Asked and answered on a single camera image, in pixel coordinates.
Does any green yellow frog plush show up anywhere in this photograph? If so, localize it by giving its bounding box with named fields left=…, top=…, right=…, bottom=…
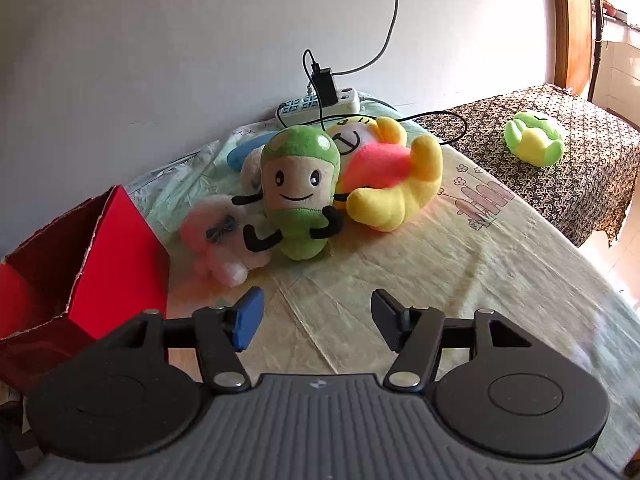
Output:
left=503, top=110, right=566, bottom=167

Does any white power strip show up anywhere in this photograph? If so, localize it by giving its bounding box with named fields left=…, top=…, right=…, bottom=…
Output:
left=276, top=86, right=362, bottom=127

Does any red cardboard box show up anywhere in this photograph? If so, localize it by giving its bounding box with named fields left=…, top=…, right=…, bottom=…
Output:
left=0, top=185, right=170, bottom=393

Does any blue plush toy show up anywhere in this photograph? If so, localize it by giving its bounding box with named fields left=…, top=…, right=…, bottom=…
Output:
left=227, top=131, right=277, bottom=171

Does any dark patterned blanket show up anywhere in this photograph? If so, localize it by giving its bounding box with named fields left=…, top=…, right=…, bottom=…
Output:
left=416, top=84, right=639, bottom=246

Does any yellow pink plush toy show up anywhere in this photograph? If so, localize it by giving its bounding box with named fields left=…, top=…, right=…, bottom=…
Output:
left=326, top=116, right=444, bottom=232

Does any green mushroom plush toy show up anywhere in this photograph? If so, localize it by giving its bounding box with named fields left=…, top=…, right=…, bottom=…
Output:
left=232, top=125, right=343, bottom=261

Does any white bunny plush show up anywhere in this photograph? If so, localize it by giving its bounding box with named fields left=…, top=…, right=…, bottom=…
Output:
left=240, top=146, right=264, bottom=195

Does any black charger cable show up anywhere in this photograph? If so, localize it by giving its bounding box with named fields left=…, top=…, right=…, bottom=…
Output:
left=273, top=0, right=470, bottom=148

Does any black power adapter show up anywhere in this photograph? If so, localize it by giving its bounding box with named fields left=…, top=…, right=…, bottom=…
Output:
left=311, top=63, right=338, bottom=107

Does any pink bunny plush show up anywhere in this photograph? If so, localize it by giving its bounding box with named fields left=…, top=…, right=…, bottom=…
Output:
left=179, top=195, right=271, bottom=287

